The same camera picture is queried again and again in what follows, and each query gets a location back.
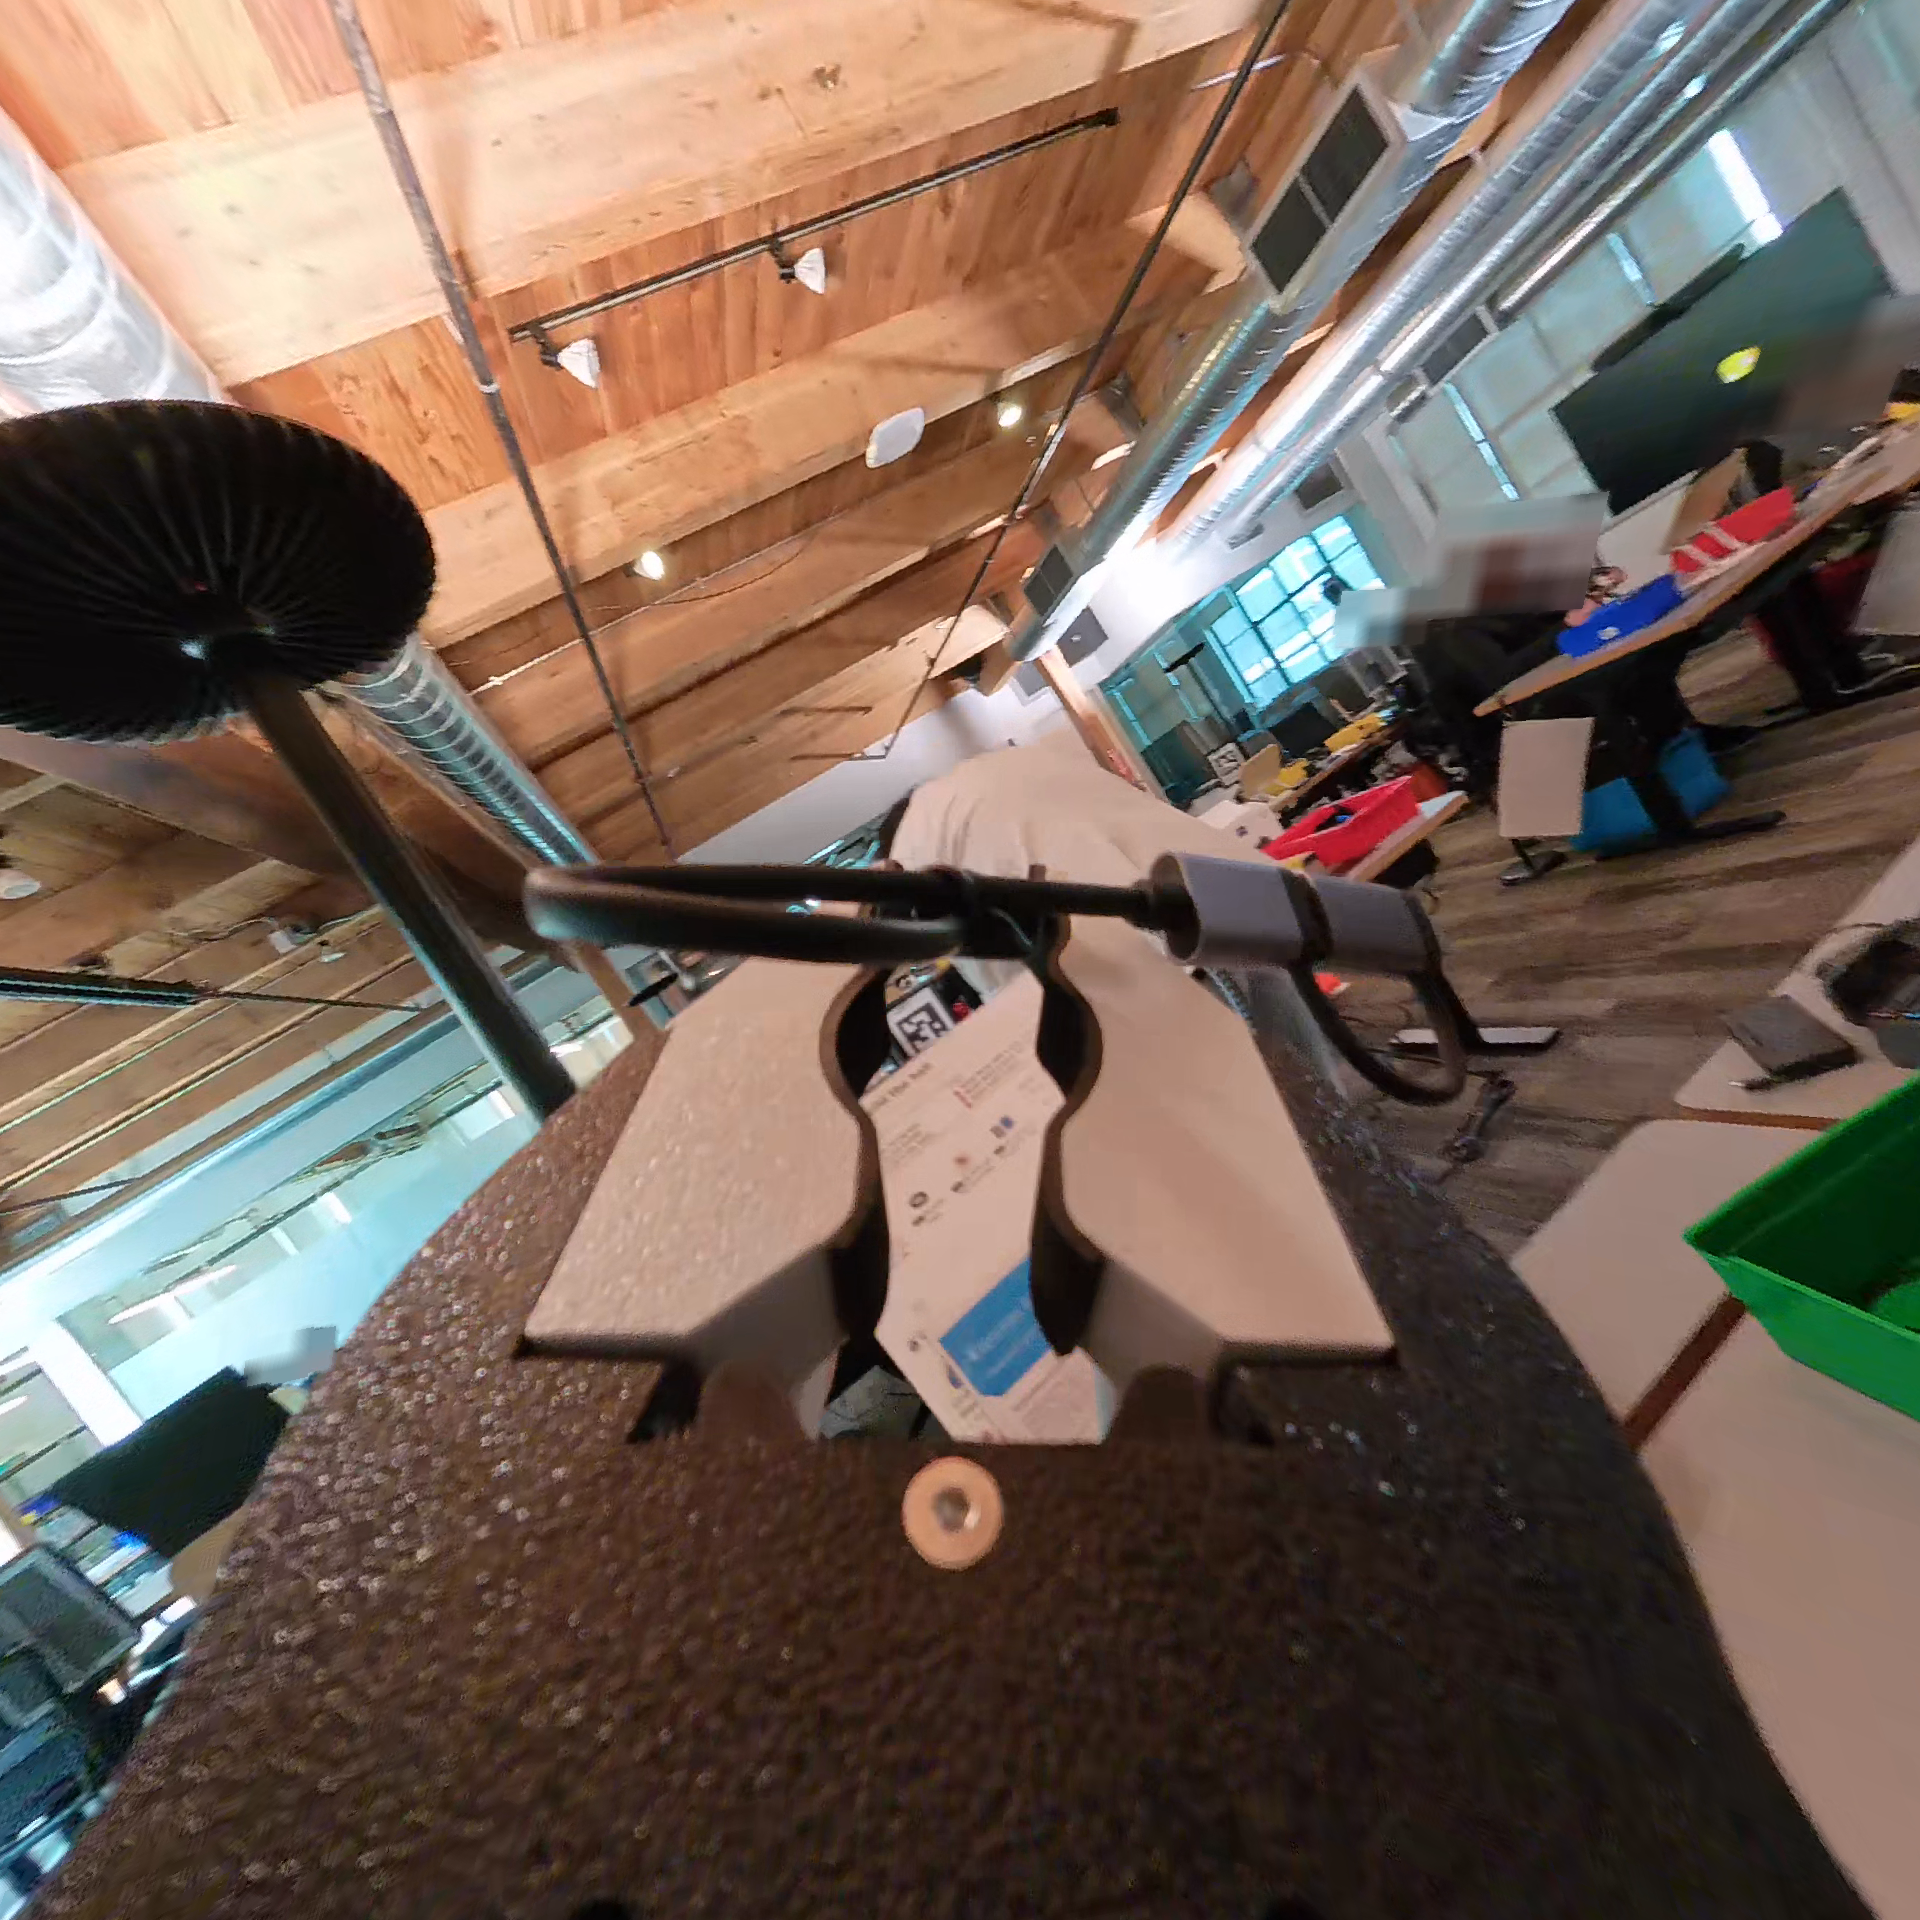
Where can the white ceiling access point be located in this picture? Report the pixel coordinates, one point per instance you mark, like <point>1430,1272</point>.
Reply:
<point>895,435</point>

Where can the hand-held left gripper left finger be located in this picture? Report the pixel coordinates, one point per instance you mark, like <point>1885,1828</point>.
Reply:
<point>705,1171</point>

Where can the blue plastic bin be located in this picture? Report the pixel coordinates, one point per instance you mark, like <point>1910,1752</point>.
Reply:
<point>1627,619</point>

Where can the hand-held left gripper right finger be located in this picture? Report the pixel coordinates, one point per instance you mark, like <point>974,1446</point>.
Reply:
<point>1215,1185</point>

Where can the black lamp stand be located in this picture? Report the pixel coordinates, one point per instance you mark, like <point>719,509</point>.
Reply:
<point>196,570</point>

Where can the red plastic bin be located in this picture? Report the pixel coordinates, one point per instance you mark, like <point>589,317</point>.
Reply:
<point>1350,818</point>
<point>1732,528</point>

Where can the silver ventilation duct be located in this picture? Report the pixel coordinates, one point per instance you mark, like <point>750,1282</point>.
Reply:
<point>1155,466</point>
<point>75,286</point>

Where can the green plastic bin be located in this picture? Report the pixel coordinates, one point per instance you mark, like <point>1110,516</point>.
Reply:
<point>1829,1216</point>

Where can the instruction sheet on wooden stand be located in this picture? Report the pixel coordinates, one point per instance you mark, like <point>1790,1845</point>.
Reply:
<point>959,1200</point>

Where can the white air vent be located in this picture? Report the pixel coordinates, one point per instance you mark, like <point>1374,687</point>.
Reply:
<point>1319,197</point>

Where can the black track light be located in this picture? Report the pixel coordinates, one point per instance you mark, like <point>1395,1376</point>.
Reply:
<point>810,268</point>

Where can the black monitor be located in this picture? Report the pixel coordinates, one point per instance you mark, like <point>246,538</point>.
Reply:
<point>1724,361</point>

